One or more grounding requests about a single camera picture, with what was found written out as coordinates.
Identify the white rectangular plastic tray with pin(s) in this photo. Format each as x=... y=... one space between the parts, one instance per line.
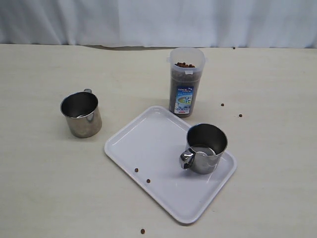
x=153 y=142

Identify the clear plastic container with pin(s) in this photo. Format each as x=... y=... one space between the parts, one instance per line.
x=184 y=82

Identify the steel mug with pellets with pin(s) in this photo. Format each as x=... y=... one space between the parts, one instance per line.
x=205 y=145

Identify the white curtain backdrop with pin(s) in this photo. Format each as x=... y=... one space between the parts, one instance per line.
x=161 y=23

